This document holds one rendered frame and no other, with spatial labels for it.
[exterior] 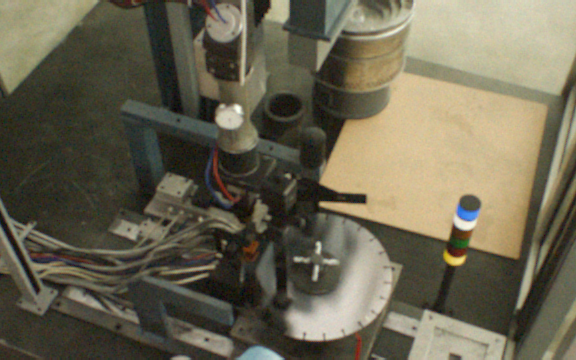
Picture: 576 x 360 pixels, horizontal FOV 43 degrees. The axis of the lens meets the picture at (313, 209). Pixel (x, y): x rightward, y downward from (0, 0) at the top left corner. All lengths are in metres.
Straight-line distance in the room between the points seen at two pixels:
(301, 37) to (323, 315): 0.58
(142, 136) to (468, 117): 0.97
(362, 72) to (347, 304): 0.72
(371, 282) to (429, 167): 0.59
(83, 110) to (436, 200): 1.07
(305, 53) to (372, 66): 0.45
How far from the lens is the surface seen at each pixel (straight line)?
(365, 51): 1.97
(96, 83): 2.39
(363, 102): 2.15
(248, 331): 1.65
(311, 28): 1.55
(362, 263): 1.62
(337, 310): 1.56
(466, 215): 1.49
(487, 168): 2.12
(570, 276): 1.02
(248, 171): 1.39
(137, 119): 1.83
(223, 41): 1.18
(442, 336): 1.61
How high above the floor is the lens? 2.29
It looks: 52 degrees down
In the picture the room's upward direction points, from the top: 2 degrees clockwise
